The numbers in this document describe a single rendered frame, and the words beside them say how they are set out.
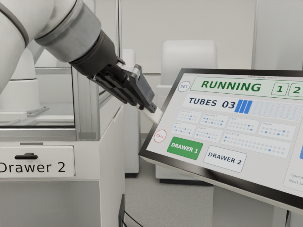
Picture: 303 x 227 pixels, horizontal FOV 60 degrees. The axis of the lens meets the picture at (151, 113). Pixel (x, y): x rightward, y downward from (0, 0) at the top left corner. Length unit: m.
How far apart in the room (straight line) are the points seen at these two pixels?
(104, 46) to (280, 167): 0.41
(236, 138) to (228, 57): 3.56
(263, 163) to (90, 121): 0.58
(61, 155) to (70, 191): 0.14
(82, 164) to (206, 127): 0.49
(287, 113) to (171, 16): 3.57
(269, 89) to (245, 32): 3.58
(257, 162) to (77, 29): 0.43
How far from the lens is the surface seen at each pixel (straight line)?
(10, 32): 0.33
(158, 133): 0.74
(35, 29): 0.36
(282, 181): 0.58
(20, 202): 1.12
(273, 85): 0.69
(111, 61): 0.43
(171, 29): 4.09
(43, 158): 1.00
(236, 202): 0.74
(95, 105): 0.91
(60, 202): 1.07
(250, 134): 0.63
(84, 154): 0.97
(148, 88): 0.48
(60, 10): 0.38
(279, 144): 0.61
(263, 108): 0.66
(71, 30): 0.39
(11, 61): 0.33
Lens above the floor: 1.22
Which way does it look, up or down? 11 degrees down
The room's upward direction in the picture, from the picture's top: straight up
